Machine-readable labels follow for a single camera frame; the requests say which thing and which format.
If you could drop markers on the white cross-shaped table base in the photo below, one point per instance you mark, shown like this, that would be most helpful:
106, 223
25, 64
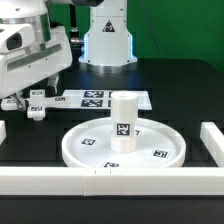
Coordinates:
36, 104

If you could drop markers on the white front fence bar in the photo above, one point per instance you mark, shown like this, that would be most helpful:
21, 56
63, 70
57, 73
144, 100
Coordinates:
111, 181

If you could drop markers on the white marker plate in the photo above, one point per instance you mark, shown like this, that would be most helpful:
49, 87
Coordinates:
101, 99

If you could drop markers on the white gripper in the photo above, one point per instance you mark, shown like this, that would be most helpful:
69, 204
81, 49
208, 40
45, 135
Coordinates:
20, 69

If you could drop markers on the black upright cable connector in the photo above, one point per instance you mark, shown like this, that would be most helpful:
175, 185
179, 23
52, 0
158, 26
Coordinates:
74, 33

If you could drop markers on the white right fence bar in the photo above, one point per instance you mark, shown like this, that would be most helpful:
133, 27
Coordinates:
213, 140

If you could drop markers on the white left fence bar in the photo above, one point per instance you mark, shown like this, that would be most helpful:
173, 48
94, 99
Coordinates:
2, 131

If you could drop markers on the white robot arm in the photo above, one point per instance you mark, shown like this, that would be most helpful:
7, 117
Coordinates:
31, 50

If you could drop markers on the white fence bar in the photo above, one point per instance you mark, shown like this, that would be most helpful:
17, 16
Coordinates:
111, 181
213, 140
2, 131

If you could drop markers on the white round table top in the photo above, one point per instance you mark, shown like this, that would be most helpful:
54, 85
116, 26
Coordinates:
101, 143

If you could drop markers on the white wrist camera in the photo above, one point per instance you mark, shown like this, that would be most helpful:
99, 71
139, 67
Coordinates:
15, 36

